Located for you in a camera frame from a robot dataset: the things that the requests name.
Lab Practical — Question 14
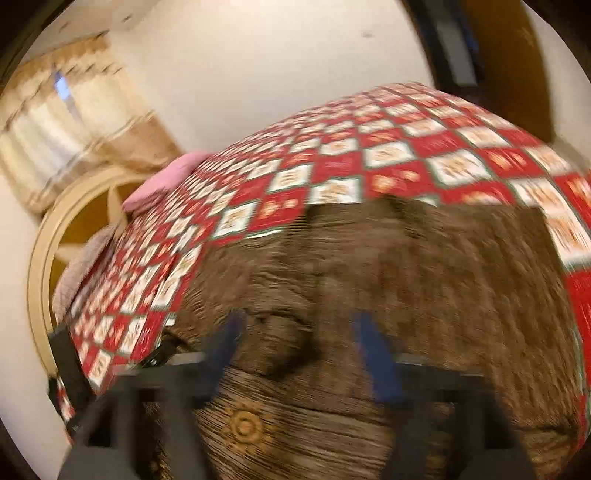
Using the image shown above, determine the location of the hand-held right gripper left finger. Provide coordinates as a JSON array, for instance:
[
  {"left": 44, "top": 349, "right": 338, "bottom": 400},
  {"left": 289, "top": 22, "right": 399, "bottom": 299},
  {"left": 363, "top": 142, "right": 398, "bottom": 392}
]
[{"left": 60, "top": 311, "right": 248, "bottom": 480}]

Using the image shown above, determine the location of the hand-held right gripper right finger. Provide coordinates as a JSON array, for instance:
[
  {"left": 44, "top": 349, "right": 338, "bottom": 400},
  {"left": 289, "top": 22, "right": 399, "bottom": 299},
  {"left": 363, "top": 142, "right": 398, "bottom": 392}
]
[{"left": 348, "top": 311, "right": 542, "bottom": 480}]

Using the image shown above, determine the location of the beige curtain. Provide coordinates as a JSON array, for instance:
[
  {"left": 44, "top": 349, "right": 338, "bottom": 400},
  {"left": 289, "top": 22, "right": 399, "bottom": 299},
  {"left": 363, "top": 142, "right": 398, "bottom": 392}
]
[{"left": 0, "top": 36, "right": 185, "bottom": 214}]

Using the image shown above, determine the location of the wooden door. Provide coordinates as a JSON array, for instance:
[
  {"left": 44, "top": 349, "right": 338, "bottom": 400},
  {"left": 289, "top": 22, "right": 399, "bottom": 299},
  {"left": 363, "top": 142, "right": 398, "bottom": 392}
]
[{"left": 464, "top": 0, "right": 557, "bottom": 141}]

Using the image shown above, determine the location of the beige arched headboard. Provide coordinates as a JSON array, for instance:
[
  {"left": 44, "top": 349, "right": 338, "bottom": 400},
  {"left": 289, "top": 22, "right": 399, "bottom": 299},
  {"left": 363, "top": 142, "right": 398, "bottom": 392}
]
[{"left": 27, "top": 165, "right": 155, "bottom": 380}]

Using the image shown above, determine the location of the pink pillow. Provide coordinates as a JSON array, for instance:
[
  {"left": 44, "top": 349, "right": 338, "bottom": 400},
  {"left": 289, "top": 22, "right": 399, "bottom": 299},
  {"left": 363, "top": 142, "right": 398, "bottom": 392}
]
[{"left": 122, "top": 150, "right": 213, "bottom": 214}]

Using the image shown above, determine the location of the brown striped garment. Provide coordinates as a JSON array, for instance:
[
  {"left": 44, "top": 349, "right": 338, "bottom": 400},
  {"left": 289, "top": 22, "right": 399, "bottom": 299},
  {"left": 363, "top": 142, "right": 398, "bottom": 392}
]
[{"left": 152, "top": 196, "right": 583, "bottom": 480}]

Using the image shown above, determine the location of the red printed bedsheet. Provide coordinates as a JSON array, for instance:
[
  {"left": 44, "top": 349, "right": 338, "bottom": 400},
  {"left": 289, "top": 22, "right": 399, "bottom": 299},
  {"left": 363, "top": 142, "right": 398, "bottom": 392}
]
[{"left": 58, "top": 82, "right": 591, "bottom": 425}]

